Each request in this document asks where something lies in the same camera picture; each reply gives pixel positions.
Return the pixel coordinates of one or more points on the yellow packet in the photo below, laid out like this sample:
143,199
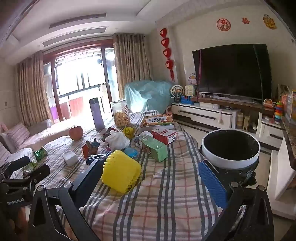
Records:
128,132

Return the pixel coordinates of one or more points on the blue round lid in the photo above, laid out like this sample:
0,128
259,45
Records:
131,153

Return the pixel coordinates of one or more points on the pink kettlebell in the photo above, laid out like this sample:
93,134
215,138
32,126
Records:
169,109

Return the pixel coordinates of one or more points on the wooden framed glass door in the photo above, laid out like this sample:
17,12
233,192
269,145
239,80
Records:
76,76

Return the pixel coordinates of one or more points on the striped sofa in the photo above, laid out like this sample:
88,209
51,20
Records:
46,134

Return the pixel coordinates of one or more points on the red apple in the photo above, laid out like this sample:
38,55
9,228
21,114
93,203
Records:
76,133

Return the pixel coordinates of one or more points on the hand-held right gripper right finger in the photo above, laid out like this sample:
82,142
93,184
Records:
212,185

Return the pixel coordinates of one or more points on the small wooden toy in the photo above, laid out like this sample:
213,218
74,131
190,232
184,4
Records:
247,122

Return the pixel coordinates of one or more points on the yellow cartoon wall sticker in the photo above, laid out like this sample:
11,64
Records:
269,22

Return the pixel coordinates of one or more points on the colourful book box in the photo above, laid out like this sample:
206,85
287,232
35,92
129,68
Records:
290,106

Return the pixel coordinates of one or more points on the large flat snack box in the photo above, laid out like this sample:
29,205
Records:
157,120

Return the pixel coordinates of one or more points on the person's left hand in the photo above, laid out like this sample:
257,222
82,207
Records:
20,220

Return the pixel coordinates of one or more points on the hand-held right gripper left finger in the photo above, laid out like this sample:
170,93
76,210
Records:
89,178

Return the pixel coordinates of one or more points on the clear jar of biscuits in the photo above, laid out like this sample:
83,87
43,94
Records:
120,115

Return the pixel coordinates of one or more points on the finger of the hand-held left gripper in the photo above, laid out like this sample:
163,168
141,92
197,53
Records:
37,173
16,163

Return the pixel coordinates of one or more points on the green toy telephone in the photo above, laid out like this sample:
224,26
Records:
190,90

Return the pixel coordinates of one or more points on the orange toy cash register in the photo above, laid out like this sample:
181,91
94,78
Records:
269,103

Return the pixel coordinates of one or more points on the toy ferris wheel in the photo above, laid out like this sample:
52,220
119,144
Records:
177,91

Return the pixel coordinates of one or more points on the white tissue pack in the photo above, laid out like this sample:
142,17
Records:
69,158

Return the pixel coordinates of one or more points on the purple thermos bottle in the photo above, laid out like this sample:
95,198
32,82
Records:
97,113

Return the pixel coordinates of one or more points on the green snack wrapper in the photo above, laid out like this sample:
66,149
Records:
30,166
40,154

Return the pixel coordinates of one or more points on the ceiling air vent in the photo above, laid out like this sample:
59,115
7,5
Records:
74,36

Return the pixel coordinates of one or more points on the black flat television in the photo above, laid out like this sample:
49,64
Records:
231,69

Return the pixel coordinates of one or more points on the white marble-top cabinet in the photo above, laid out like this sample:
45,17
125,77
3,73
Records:
284,176

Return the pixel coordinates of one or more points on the small red wall sticker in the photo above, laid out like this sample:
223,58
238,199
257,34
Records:
245,20

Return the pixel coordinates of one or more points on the white television cabinet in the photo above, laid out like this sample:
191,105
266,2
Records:
201,114

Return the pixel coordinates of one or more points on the armchair under teal cover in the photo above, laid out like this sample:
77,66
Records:
148,95

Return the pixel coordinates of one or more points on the round red wall sticker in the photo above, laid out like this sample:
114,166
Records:
223,24

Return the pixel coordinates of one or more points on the beige bag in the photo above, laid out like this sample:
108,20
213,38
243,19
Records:
282,89

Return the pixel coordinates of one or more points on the red heart hanging ornament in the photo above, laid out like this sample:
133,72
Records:
166,53

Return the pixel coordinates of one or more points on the white bin with black bag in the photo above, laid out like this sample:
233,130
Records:
231,162

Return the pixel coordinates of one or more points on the pink toy house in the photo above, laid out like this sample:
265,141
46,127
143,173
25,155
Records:
192,80

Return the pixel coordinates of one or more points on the beige patterned curtain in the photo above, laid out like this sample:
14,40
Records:
32,92
131,64

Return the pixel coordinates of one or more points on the red and white box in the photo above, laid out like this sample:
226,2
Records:
165,136

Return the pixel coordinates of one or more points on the yellow jar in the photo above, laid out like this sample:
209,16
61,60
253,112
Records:
240,120

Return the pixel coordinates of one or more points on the crumpled white plastic bag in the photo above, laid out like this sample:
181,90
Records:
118,140

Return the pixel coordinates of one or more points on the striped pillow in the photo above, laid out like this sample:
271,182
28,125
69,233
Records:
17,135

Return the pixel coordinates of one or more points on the green carton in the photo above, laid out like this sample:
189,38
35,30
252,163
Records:
156,149

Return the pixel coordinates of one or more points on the blue toy tray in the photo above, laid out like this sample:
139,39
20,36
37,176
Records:
186,100

